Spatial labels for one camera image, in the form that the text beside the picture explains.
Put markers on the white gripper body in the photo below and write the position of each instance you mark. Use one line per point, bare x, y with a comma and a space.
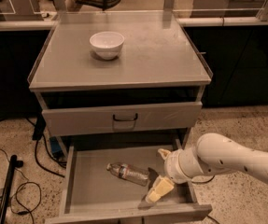
173, 166

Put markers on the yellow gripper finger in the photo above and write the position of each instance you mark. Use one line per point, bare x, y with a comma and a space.
161, 186
164, 153

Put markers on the clear plastic water bottle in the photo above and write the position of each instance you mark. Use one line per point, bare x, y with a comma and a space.
129, 173

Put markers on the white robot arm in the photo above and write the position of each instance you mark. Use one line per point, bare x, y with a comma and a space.
213, 154

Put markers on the grey top drawer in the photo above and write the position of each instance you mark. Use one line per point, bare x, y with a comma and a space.
91, 120

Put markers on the grey open middle drawer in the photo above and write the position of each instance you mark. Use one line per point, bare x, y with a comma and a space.
92, 195

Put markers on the grey drawer cabinet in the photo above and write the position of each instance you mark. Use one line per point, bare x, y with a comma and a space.
157, 64

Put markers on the white ceramic bowl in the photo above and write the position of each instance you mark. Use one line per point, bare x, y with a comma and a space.
107, 45

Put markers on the black metal stand bar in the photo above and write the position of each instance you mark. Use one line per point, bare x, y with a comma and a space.
13, 164

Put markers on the black drawer handle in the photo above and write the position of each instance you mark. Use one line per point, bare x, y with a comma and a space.
125, 119

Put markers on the white ledge rail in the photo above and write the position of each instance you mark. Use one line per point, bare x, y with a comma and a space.
186, 22

